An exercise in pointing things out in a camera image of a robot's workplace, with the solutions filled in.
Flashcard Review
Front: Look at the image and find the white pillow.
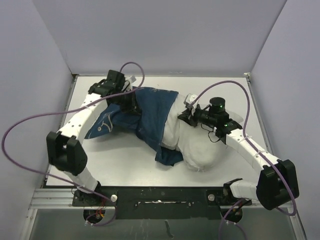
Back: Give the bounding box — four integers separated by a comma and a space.
161, 94, 229, 172

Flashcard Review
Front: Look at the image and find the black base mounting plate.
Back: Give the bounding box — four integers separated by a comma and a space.
72, 186, 237, 220

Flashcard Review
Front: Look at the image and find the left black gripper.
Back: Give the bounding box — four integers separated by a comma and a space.
112, 88, 142, 116

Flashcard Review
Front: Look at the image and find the dark blue embroidered pillowcase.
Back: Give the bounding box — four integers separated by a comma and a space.
85, 87, 183, 166

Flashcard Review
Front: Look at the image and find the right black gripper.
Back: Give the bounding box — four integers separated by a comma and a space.
178, 104, 217, 128

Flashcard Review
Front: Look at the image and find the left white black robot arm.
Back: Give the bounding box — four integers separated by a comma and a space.
46, 70, 136, 206

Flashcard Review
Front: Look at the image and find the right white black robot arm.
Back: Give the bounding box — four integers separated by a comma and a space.
178, 94, 300, 210

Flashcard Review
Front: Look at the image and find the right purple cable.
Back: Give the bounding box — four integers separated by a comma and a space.
188, 80, 298, 240

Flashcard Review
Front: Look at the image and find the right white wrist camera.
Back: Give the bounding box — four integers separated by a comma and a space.
183, 93, 199, 109

